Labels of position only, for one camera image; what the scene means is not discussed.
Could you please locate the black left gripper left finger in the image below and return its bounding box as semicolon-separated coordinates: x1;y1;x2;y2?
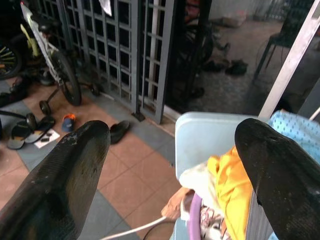
0;120;111;240

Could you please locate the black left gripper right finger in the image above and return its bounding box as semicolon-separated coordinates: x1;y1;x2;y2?
234;118;320;240

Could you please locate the light blue dotted cloth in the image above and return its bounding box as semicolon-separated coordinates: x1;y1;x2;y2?
269;109;320;165

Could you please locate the white paper sheet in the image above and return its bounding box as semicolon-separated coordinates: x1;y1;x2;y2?
33;128;61;150

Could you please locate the yellow garment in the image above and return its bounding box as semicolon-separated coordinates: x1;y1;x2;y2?
207;145;254;240

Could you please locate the black flip-flop sandal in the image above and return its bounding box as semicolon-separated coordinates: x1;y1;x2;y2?
24;115;56;145
7;120;33;151

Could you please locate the blue and orange child shoe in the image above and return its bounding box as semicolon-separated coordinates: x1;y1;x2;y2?
61;113;77;133

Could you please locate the black slip-on shoe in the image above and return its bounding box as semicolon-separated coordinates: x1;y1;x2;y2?
109;120;131;145

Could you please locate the patterned pink white cloth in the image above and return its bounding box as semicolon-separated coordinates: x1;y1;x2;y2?
199;204;232;240

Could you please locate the light blue plastic chair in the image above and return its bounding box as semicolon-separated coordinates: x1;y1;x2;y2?
172;111;278;240

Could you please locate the purple laundry basket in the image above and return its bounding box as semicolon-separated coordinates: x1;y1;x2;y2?
187;192;203;240

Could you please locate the brown cloth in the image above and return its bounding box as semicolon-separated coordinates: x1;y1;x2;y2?
161;187;195;221

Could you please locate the dark shoes pair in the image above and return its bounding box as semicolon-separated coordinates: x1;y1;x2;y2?
202;58;249;76

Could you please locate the silver metal pole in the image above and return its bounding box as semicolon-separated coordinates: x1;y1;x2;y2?
258;0;320;120

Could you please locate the white children's bicycle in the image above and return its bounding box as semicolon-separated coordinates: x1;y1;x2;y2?
19;0;102;116

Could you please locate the bicycle wheel with yellow spokes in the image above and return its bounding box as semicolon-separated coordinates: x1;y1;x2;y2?
0;43;23;81

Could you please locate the dark metal chair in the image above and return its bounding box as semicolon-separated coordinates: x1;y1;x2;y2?
252;14;305;81

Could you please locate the grey metal grille gate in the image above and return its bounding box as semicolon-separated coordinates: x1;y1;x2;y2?
37;0;176;125

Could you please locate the white cable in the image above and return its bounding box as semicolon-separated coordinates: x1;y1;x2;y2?
99;215;168;240

